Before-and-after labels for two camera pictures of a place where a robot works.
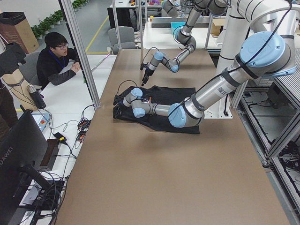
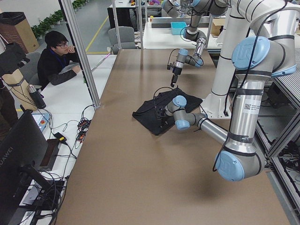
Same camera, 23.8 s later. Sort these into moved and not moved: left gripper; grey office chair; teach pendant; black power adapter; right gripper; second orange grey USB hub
Moved: right gripper; left gripper
Not moved: teach pendant; grey office chair; black power adapter; second orange grey USB hub
